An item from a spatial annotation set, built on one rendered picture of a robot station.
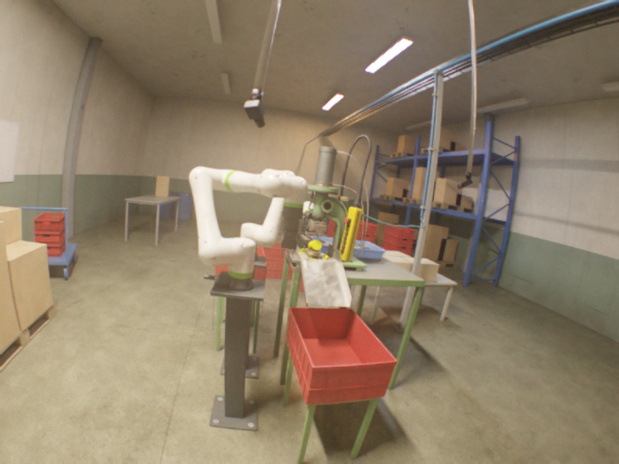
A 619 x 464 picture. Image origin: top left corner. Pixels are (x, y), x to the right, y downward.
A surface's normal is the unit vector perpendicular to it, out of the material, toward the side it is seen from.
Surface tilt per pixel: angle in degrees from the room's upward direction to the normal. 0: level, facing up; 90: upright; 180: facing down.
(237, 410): 90
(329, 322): 90
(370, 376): 90
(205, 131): 90
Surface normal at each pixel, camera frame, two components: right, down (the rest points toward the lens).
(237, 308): 0.13, 0.16
